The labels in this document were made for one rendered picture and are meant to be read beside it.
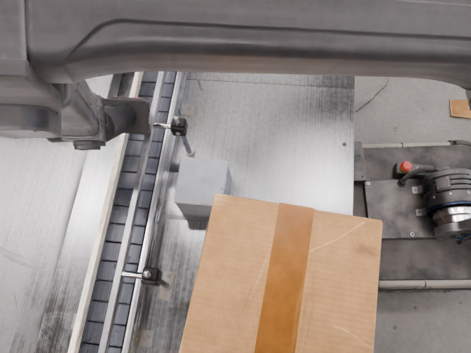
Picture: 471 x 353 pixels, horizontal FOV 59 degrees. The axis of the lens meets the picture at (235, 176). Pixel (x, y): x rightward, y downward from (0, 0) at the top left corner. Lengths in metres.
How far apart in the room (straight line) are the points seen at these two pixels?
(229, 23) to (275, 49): 0.03
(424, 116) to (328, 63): 1.82
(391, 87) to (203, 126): 1.28
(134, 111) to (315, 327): 0.51
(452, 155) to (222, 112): 1.00
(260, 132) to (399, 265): 0.77
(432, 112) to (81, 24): 1.94
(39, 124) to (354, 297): 0.43
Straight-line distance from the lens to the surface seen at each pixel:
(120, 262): 0.78
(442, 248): 1.60
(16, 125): 0.29
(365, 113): 2.00
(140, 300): 0.87
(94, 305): 0.87
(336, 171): 0.94
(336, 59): 0.25
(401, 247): 1.55
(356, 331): 0.58
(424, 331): 1.78
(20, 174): 1.09
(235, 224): 0.59
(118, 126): 0.74
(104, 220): 0.86
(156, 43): 0.22
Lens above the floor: 1.69
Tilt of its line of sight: 68 degrees down
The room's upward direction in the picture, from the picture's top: 11 degrees counter-clockwise
